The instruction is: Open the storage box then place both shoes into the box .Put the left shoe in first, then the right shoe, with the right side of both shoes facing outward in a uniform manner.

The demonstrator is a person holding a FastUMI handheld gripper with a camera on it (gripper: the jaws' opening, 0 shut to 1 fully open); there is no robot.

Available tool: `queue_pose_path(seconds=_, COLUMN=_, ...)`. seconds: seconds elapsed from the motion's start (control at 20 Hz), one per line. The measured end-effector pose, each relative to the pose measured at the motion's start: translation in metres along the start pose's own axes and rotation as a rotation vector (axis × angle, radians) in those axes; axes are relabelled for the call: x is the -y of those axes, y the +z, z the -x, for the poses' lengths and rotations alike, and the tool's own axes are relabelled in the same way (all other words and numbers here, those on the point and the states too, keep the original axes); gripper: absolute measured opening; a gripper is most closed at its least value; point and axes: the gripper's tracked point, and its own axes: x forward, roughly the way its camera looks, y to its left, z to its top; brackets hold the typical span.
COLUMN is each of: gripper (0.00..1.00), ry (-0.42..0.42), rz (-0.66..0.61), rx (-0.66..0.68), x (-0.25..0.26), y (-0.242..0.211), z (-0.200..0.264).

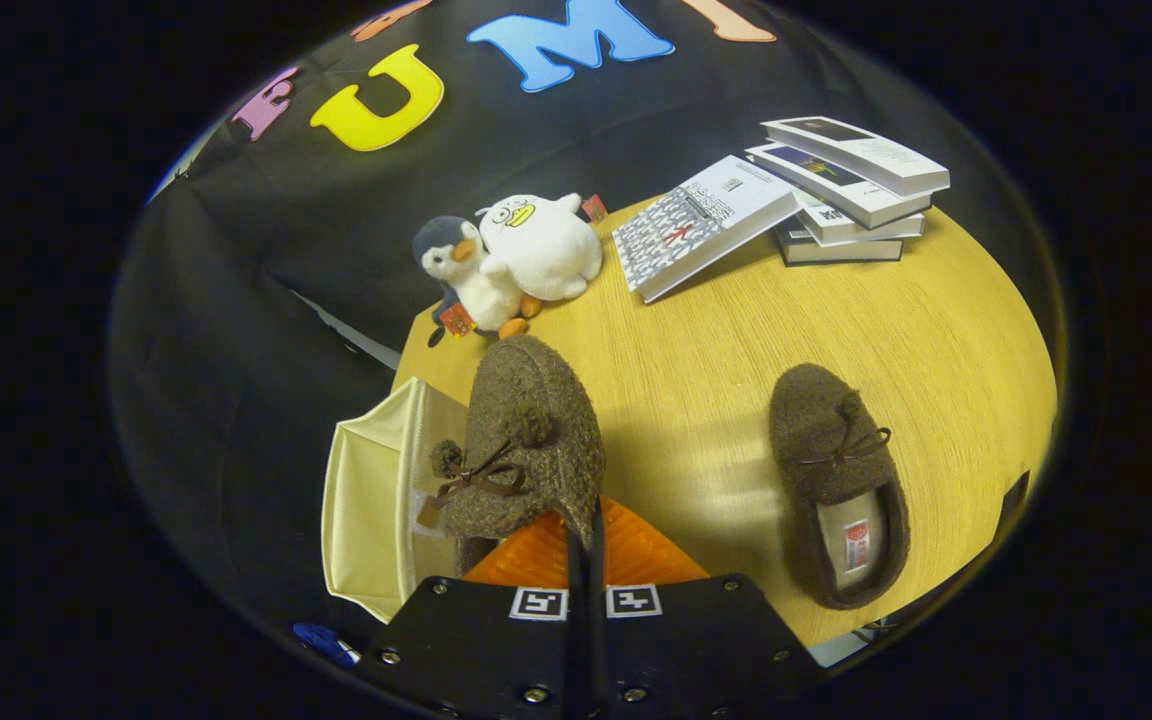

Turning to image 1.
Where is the white duck plush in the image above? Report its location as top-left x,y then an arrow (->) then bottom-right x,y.
476,193 -> 609,303

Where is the beige fabric storage box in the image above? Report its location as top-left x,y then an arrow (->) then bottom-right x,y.
321,377 -> 477,624

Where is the plain white book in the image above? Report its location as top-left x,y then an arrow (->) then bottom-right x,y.
796,195 -> 925,244

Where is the grey white penguin plush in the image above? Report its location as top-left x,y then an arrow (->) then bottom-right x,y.
412,215 -> 542,348

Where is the blue object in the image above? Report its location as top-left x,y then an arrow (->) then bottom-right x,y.
293,622 -> 362,668

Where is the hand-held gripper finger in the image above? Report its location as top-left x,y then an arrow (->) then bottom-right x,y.
591,497 -> 823,720
366,508 -> 589,720

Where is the black backdrop cloth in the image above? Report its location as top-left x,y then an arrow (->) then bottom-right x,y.
106,0 -> 1067,641

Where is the white patterned cover book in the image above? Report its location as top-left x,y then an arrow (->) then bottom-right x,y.
612,155 -> 799,303

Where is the dark grey book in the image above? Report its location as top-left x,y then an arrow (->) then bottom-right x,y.
776,220 -> 904,266

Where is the brown fuzzy slipper shoe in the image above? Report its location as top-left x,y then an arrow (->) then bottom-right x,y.
769,363 -> 912,611
429,335 -> 607,579

